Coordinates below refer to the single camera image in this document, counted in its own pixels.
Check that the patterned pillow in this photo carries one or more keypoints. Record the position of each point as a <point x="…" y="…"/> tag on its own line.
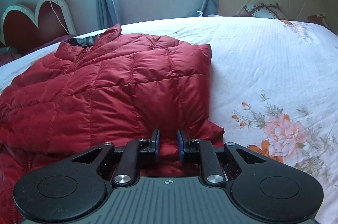
<point x="265" y="10"/>

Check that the white floral bed sheet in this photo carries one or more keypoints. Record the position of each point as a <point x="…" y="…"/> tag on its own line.
<point x="273" y="88"/>

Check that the red patterned cushion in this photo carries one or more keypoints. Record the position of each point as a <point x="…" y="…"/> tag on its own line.
<point x="319" y="19"/>

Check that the red heart-shaped headboard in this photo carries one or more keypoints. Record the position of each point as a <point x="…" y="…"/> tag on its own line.
<point x="26" y="30"/>

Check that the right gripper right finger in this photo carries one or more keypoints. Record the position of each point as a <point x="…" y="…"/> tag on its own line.
<point x="245" y="186"/>

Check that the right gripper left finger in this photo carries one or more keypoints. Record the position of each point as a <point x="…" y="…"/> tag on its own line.
<point x="75" y="187"/>

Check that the red quilted down jacket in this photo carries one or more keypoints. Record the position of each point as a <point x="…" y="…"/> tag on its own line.
<point x="119" y="89"/>

